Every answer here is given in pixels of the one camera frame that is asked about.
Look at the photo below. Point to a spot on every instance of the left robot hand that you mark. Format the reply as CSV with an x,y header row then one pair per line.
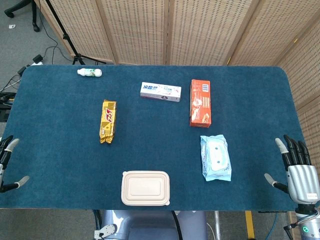
x,y
5,147

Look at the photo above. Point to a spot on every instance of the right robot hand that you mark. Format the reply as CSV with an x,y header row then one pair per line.
x,y
300,175

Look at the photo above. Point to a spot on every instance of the light blue wet wipes pack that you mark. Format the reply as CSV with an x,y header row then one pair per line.
x,y
216,158

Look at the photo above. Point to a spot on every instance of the yellow snack bar packet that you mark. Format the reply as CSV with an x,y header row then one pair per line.
x,y
108,121

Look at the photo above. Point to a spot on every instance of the beige lidded food container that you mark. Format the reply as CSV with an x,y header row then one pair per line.
x,y
145,188

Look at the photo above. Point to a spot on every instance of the black equipment on floor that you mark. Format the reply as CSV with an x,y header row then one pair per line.
x,y
5,105

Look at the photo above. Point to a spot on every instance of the yellow table leg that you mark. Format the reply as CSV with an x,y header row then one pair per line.
x,y
249,224

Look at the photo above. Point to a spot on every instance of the white power strip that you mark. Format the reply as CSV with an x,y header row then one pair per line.
x,y
38,59

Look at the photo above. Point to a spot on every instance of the small white plastic bottle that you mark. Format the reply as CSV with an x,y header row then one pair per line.
x,y
89,72

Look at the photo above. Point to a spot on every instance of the orange rectangular box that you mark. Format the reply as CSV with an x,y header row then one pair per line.
x,y
200,103

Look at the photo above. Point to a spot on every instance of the black tripod stand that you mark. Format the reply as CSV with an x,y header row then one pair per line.
x,y
67,35

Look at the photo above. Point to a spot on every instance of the black office chair base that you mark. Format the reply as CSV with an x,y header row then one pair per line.
x,y
23,13

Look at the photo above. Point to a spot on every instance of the blue table cloth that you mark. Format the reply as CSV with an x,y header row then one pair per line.
x,y
150,140

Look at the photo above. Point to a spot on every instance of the grey-blue robot torso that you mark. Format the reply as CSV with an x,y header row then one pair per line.
x,y
150,225

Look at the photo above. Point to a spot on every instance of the white toothpaste box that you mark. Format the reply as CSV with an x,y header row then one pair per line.
x,y
160,91

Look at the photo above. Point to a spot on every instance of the woven folding screen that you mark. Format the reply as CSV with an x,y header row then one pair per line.
x,y
190,32

